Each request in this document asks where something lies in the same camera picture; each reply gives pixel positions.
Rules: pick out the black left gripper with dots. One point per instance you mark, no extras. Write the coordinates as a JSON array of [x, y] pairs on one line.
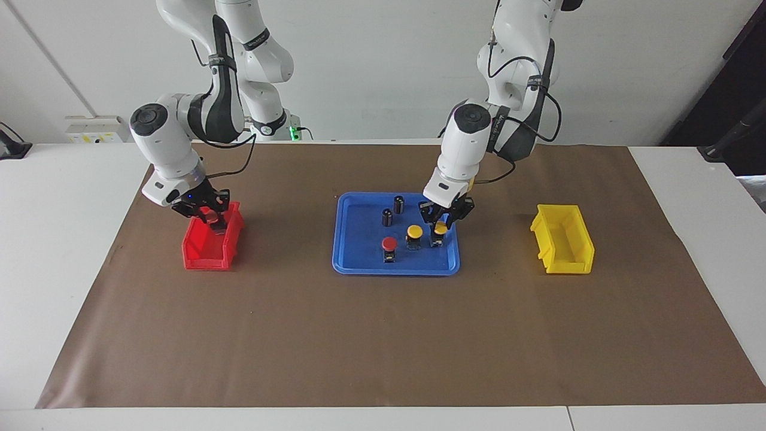
[[447, 211]]

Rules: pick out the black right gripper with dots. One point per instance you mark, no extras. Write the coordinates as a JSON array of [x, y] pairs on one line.
[[192, 202]]

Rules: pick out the red push button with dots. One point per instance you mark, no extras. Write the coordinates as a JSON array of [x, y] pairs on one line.
[[209, 212], [389, 243]]

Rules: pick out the yellow push button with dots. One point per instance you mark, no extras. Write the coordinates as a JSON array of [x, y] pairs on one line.
[[415, 231], [441, 228]]

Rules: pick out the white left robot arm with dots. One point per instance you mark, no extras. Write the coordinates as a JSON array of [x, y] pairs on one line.
[[464, 149]]

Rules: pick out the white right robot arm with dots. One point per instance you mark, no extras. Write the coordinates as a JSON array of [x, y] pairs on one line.
[[164, 143]]

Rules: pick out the black cylindrical component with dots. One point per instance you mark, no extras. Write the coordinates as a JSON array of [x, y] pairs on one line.
[[399, 204], [387, 216]]

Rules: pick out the red plastic bin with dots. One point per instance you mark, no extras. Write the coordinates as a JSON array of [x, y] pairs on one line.
[[203, 260]]

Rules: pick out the blue plastic tray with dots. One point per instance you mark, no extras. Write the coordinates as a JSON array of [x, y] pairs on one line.
[[359, 251]]

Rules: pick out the yellow plastic bin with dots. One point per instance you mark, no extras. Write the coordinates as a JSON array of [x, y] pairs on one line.
[[562, 260]]

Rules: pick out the brown paper mat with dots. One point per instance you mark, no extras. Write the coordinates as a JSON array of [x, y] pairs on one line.
[[383, 335]]

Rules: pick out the black clamp base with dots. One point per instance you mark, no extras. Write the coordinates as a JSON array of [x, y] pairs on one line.
[[12, 148]]

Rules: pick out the black stand leg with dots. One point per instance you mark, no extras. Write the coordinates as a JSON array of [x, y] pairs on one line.
[[727, 140]]

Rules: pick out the dark panel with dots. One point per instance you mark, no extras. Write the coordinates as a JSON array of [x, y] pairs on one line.
[[718, 78]]

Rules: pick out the white wall socket box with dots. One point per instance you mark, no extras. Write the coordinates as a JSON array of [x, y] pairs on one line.
[[96, 129]]

